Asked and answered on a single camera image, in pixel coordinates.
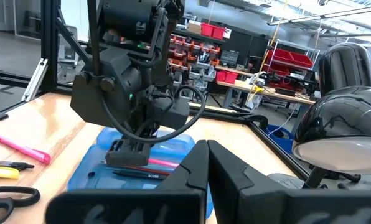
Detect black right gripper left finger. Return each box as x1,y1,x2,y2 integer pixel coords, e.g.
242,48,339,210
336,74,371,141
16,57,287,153
45,139,210,224

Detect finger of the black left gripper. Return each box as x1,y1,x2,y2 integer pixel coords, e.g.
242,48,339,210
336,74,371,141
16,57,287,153
106,139,131,167
129,121,160,167

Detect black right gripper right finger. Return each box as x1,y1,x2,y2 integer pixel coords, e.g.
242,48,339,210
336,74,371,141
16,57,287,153
207,139,371,224

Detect thin pen with blue end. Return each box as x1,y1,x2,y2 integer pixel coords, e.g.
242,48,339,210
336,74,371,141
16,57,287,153
123,164,171,177

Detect pink pen with yellow end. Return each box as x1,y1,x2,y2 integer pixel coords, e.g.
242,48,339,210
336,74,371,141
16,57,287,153
148,158,180,169

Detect blue plastic supply box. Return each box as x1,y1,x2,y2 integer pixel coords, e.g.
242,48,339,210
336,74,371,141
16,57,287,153
67,126,214,218

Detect black-handled scissors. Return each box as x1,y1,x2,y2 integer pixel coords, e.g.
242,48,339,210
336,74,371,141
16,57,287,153
0,185,41,224

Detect pink highlighter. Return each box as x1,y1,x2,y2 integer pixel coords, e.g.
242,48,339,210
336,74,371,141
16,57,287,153
0,134,52,165

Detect blue and black pen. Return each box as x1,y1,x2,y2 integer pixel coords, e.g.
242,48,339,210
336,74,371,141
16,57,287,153
0,159,35,172

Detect yellow highlighter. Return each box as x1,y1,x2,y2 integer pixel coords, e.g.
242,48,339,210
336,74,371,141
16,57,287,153
0,166,20,180

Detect cardboard box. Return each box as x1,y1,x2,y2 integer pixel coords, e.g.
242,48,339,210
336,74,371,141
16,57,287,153
187,20,202,35

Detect blue storage bin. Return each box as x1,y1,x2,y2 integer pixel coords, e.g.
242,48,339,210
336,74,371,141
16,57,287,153
265,124,295,155

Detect parts bin shelf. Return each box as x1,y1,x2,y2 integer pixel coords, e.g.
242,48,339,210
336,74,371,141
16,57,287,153
168,32,221,93

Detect wooden workbench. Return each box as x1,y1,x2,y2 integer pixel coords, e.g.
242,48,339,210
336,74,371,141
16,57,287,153
215,64,317,108

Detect black desk lamp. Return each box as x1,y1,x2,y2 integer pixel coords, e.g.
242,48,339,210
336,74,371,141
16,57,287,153
268,42,371,190

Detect ceiling light strip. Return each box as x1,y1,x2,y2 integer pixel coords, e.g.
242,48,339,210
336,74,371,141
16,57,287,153
267,5,371,26

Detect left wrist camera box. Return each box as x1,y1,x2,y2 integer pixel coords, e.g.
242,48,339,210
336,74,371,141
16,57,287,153
148,96,191,131

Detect black table frame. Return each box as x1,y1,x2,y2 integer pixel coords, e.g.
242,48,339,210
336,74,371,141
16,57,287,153
0,0,314,181

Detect aluminium bracket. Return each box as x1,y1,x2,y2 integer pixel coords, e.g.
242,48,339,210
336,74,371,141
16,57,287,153
21,58,49,103

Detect white cable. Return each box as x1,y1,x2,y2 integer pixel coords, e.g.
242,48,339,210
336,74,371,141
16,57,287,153
268,104,298,138

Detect yellow hanging cable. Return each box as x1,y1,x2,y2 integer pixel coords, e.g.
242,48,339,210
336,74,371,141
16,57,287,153
250,0,289,101

